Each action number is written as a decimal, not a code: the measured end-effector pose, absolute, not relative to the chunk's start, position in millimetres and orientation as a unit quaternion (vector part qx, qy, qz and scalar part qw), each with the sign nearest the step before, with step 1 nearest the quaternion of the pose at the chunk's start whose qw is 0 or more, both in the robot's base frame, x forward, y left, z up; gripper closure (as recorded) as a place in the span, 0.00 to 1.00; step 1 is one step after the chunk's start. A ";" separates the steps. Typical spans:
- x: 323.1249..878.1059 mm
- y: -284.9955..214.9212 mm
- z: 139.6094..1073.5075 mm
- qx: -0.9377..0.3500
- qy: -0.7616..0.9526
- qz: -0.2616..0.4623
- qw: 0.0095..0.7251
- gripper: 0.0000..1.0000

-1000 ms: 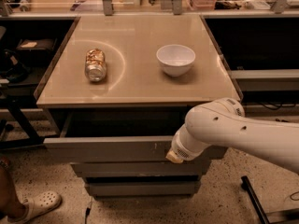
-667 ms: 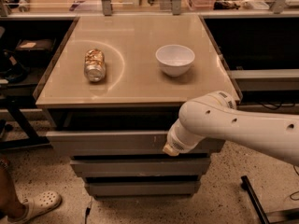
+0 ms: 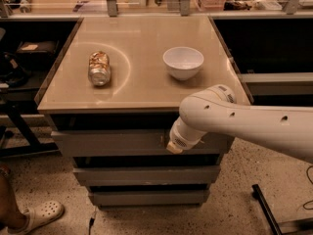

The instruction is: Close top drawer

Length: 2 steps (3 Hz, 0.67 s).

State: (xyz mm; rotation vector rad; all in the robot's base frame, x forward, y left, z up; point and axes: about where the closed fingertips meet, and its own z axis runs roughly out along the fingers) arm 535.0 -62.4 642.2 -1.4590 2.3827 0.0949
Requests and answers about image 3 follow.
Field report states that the person's bare leg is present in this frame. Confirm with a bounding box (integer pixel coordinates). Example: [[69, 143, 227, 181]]
[[0, 166, 27, 232]]

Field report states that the black case on shelf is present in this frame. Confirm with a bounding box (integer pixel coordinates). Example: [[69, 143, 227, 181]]
[[16, 40, 59, 71]]

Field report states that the crushed metal can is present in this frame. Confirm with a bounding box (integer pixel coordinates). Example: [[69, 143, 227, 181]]
[[88, 51, 111, 86]]

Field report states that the grey bottom drawer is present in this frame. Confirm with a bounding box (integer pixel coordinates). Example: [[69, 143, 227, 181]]
[[88, 190, 209, 207]]

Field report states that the grey top drawer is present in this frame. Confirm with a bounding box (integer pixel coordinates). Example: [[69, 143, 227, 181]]
[[50, 128, 235, 159]]

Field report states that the grey drawer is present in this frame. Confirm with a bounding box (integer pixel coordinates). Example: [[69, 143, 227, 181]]
[[73, 165, 220, 186], [88, 190, 209, 207], [50, 128, 235, 159]]

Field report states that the black cable on floor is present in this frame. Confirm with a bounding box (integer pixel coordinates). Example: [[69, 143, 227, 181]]
[[87, 207, 98, 235]]

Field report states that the white clog shoe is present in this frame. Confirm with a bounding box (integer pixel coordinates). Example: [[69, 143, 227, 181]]
[[7, 201, 65, 235]]

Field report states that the black metal base frame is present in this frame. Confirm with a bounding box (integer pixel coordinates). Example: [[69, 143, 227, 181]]
[[251, 183, 313, 235]]

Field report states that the white bowl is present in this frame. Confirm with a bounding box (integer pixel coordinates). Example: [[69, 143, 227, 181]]
[[162, 46, 204, 80]]

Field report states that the grey middle drawer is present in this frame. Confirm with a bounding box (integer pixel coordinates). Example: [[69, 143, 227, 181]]
[[73, 165, 220, 186]]

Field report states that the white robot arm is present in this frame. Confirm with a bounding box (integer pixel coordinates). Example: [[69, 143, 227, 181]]
[[167, 84, 313, 162]]

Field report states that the grey cabinet with beige top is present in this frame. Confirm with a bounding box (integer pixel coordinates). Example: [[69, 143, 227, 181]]
[[36, 16, 249, 194]]

